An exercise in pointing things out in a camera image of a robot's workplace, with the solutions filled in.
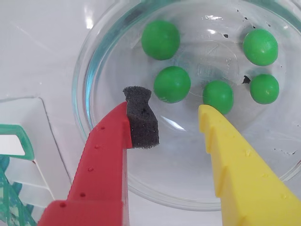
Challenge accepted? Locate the clear glass bowl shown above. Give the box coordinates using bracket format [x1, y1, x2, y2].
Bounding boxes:
[71, 0, 301, 211]

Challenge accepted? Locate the green ball pill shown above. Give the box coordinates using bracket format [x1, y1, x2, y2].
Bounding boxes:
[202, 80, 235, 115]
[249, 74, 280, 105]
[141, 20, 181, 61]
[153, 65, 191, 104]
[242, 28, 279, 66]

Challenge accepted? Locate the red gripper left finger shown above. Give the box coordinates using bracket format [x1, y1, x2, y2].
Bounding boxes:
[37, 86, 161, 226]

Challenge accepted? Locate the pale grey tablecloth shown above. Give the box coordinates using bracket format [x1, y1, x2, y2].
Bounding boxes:
[0, 0, 301, 226]

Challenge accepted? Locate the green-lidded weekly pill organizer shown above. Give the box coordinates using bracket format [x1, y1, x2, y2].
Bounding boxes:
[0, 96, 73, 226]

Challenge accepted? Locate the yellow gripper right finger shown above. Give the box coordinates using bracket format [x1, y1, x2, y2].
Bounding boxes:
[198, 105, 301, 226]

